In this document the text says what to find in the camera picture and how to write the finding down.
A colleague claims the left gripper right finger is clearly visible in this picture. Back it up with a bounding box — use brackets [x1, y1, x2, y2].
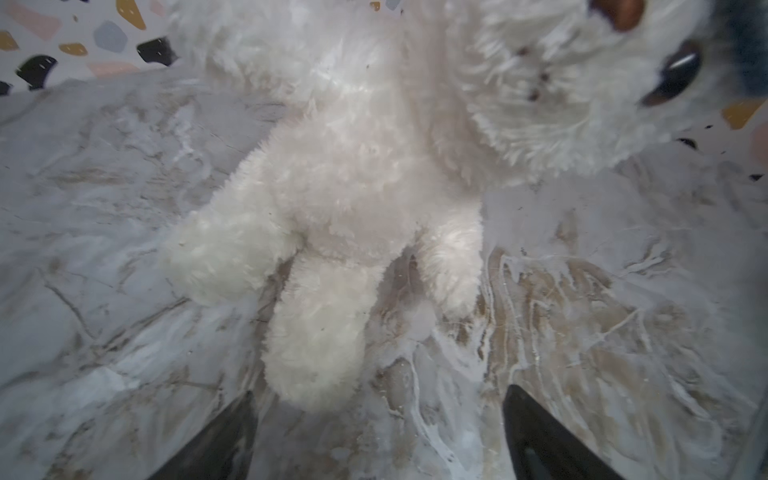
[503, 385, 622, 480]

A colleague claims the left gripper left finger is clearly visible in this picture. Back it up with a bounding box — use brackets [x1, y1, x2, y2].
[148, 391, 258, 480]

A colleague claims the white fluffy teddy bear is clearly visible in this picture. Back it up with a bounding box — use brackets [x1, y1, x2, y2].
[163, 1, 739, 412]

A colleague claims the blue white striped knit sweater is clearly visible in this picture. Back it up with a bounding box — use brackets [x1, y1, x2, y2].
[714, 0, 767, 97]

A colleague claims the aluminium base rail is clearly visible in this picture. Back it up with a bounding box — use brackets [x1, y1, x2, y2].
[728, 392, 768, 480]

